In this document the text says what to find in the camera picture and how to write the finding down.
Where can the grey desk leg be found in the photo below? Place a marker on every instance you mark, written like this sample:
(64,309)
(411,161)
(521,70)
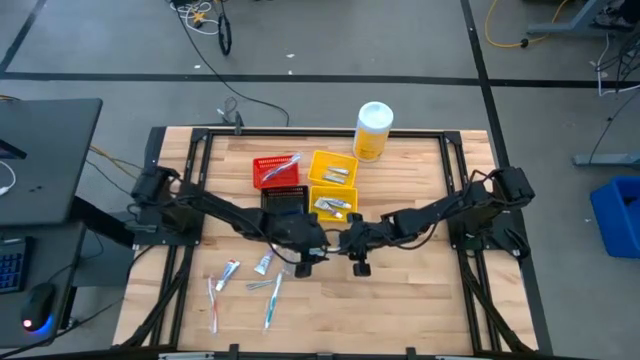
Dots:
(575,22)

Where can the yellow white wipes canister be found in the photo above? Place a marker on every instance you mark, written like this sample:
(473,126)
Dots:
(372,135)

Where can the red white toothpaste tube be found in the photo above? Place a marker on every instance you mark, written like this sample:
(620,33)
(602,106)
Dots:
(227,274)

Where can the black desk top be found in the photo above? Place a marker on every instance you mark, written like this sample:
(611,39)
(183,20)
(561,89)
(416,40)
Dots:
(45,160)

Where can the black computer mouse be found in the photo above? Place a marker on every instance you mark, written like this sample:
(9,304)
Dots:
(37,305)

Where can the small white blue toothpaste tube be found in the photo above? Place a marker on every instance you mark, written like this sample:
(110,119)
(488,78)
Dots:
(264,262)

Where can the blue white bagged toothbrush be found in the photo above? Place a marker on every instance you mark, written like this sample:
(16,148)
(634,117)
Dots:
(280,170)

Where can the black plastic basket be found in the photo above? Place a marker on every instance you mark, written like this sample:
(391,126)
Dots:
(285,197)

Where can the red plastic basket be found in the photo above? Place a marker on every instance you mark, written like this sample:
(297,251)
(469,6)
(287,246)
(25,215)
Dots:
(261,167)

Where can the grey desk foot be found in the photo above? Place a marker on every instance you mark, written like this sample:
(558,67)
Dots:
(605,160)

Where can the red bagged toothbrush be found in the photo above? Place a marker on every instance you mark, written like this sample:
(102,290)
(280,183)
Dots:
(213,305)

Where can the teal white bagged toothbrush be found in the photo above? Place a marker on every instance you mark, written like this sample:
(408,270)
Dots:
(273,300)

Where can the black keyboard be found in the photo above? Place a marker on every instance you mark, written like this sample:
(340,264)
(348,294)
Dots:
(12,265)

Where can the dark keyboard desk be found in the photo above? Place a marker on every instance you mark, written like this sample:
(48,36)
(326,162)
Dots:
(60,260)

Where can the yellow plastic basket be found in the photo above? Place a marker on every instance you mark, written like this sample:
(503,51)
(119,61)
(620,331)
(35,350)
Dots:
(320,162)
(316,192)

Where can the silver tweezers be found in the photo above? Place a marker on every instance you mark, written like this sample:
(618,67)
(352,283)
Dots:
(334,179)
(339,171)
(260,285)

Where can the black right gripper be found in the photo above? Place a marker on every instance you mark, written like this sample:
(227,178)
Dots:
(359,245)

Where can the black aluminium table frame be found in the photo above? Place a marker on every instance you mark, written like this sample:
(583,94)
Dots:
(325,133)

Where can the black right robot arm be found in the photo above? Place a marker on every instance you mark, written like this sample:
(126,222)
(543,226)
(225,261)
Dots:
(440,210)

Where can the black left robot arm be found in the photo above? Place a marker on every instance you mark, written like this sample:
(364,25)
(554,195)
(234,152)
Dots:
(225,210)

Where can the blue plastic bin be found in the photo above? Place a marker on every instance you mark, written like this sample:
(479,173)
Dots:
(620,220)

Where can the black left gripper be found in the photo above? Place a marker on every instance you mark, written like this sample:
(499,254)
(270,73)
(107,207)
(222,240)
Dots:
(304,245)

